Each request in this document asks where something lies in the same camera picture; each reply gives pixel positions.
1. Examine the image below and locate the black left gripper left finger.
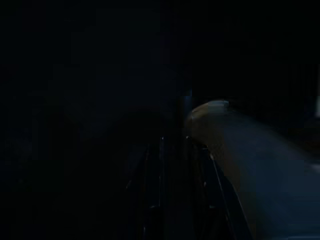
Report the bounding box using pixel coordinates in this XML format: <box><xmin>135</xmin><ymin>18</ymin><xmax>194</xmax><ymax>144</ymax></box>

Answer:
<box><xmin>124</xmin><ymin>134</ymin><xmax>168</xmax><ymax>240</ymax></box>

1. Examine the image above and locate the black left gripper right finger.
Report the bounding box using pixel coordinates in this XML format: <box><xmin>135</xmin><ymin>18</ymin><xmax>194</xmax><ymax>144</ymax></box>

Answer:
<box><xmin>184</xmin><ymin>134</ymin><xmax>242</xmax><ymax>240</ymax></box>

